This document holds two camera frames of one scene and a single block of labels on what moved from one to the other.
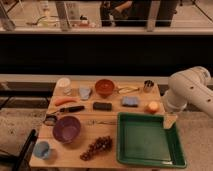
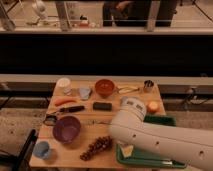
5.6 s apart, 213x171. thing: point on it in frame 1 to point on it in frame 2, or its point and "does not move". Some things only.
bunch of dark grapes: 100,145 does not move
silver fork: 94,122 does not move
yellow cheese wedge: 168,121 to 127,150
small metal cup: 148,86 does not move
